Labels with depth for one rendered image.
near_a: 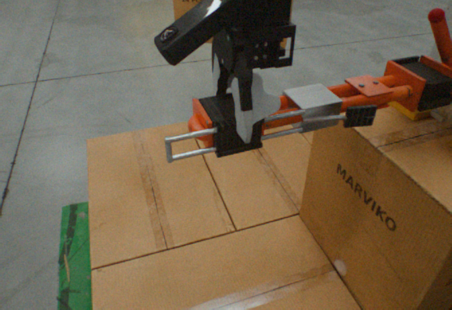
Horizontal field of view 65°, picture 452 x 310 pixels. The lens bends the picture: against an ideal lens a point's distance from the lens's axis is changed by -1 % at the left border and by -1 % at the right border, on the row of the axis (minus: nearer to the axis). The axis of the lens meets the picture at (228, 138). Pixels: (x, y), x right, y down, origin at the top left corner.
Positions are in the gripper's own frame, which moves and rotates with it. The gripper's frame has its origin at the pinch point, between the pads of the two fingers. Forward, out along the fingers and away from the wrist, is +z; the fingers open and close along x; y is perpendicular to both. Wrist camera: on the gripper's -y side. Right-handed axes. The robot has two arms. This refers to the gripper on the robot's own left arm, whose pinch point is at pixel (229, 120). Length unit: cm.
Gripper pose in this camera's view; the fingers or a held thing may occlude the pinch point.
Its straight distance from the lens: 51.1
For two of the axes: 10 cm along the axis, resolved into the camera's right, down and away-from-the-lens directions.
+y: 9.4, -2.1, 2.8
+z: 0.0, 8.1, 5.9
